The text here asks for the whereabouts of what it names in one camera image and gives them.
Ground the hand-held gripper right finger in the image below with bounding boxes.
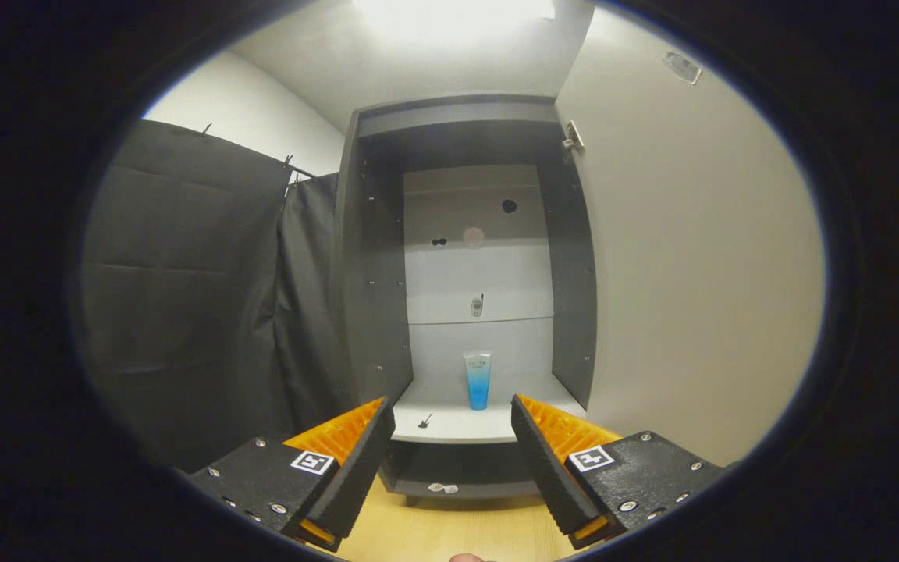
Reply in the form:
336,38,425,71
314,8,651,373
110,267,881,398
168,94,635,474
510,393,731,550

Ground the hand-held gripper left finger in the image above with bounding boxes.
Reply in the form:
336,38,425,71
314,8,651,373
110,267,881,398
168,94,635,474
184,396,397,553

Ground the blue tube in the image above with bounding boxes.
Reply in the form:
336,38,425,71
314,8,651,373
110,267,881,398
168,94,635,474
463,350,492,411

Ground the beige cabinet door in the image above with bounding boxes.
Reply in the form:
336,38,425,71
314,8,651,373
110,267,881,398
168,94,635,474
555,6,826,469

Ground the white cabinet shelf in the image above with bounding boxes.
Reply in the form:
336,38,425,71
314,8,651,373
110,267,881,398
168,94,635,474
391,375,587,446

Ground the dark grey cabinet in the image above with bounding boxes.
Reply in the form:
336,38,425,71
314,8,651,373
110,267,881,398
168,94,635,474
329,94,599,500

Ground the black backdrop cloth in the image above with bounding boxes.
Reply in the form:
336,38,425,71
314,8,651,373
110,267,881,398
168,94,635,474
79,119,357,473

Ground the ceiling light panel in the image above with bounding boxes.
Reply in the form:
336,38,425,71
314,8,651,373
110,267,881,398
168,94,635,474
352,0,556,40

